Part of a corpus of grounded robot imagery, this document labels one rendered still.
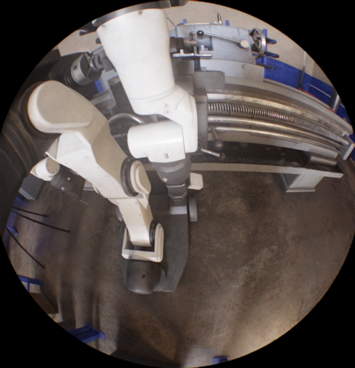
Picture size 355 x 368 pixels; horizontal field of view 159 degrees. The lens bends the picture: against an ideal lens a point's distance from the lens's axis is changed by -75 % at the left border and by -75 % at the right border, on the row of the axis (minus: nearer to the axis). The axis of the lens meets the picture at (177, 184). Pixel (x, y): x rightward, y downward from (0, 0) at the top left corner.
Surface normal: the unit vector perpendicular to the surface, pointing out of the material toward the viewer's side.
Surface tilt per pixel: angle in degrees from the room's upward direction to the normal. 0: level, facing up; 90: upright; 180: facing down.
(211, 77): 90
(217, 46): 66
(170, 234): 0
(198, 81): 90
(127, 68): 101
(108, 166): 90
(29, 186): 90
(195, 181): 32
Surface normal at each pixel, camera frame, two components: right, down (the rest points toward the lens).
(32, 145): 0.65, 0.73
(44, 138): 0.99, -0.07
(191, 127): 0.02, 0.91
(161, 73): 0.67, 0.64
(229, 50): -0.15, 0.51
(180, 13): -0.11, 0.82
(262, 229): -0.12, -0.57
